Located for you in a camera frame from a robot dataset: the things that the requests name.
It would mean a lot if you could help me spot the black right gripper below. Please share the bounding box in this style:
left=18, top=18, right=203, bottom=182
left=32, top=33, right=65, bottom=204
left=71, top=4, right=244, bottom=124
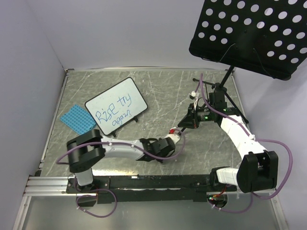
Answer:
left=178, top=103, right=215, bottom=129

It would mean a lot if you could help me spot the small black-framed whiteboard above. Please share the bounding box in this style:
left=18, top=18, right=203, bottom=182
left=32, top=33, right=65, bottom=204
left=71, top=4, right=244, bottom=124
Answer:
left=84, top=77, right=148, bottom=136

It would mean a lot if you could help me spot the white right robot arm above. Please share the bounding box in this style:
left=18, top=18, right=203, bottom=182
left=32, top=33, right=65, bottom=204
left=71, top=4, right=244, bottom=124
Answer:
left=178, top=91, right=279, bottom=193

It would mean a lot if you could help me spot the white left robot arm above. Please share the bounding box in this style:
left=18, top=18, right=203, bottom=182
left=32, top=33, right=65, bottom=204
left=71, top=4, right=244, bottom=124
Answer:
left=66, top=129, right=180, bottom=193

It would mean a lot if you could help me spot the blue studded building plate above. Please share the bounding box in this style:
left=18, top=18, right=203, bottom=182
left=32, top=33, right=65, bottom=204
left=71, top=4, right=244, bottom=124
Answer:
left=60, top=104, right=96, bottom=135

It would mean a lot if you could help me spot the black perforated music stand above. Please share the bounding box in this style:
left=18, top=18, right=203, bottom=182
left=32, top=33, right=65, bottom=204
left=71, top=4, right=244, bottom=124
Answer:
left=177, top=0, right=307, bottom=137

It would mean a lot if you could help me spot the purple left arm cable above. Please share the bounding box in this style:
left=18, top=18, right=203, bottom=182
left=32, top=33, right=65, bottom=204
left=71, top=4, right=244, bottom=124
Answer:
left=56, top=129, right=187, bottom=165

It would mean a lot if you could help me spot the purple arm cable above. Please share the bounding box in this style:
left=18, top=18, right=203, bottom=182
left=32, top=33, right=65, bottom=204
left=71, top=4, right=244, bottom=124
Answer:
left=194, top=73, right=294, bottom=200
left=56, top=129, right=187, bottom=165

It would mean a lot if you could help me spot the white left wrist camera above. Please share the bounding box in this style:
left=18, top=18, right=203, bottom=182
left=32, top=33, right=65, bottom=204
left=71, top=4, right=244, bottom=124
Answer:
left=166, top=127, right=181, bottom=144

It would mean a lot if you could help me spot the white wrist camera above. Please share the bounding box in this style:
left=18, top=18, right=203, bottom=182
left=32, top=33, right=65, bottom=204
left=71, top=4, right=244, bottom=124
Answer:
left=189, top=91, right=199, bottom=100
left=166, top=127, right=181, bottom=144

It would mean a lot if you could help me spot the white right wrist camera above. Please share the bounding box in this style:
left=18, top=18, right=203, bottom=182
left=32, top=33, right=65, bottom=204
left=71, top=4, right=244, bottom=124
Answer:
left=189, top=91, right=199, bottom=100

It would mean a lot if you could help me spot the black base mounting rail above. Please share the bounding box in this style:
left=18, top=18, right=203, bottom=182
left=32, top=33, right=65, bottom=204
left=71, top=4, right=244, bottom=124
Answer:
left=66, top=174, right=240, bottom=205

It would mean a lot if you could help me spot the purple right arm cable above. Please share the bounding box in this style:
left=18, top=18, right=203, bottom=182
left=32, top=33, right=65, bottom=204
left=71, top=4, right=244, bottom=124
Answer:
left=194, top=73, right=294, bottom=200

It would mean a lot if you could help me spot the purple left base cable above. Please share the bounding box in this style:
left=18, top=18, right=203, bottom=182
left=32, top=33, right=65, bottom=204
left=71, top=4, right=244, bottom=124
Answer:
left=76, top=188, right=118, bottom=218

